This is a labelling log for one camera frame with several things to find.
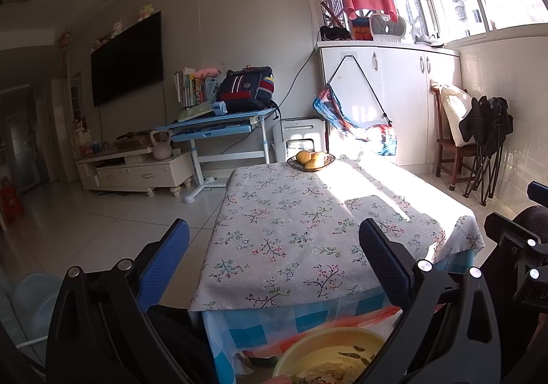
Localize pink kettlebell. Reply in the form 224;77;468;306
150;130;173;161

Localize blue study desk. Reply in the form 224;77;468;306
154;107;281;205

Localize cream pillow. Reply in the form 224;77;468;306
439;82;478;148

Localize black power cable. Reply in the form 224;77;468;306
274;52;312;111

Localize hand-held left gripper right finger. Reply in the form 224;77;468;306
355;218;501;384

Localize black folding chair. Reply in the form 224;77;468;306
459;96;514;207

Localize colourful drawstring bag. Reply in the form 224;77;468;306
313;54;399;156

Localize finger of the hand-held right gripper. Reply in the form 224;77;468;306
485;204;548;312
528;181;548;205

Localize wooden chair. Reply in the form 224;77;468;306
430;82;478;190

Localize row of books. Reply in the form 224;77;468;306
173;66;215;107

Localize navy red striped backpack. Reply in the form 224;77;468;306
216;66;277;113

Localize white cabinet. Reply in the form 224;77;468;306
317;41;462;173

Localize white shoes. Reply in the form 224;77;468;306
413;34;446;47

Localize yellow plastic basin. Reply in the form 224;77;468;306
272;326;401;384

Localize grey white seat cushion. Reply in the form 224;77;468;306
369;14;407;43

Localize dark woven fruit basket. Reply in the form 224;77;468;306
287;152;337;172

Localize cream TV cabinet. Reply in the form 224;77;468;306
76;144;195;197

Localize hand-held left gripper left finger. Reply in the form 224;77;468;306
45;218;191;384

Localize brown tray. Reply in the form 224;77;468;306
115;133;150;150

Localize orange box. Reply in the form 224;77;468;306
349;16;373;42

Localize black television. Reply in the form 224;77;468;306
91;11;165;108

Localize black shoes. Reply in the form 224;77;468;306
319;26;352;41

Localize light blue plastic stool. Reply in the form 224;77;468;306
11;273;63;353

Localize open book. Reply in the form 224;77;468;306
177;104;215;123

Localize white air purifier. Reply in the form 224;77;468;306
273;117;328;163

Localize table with floral tablecloth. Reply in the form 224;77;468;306
188;153;485;312

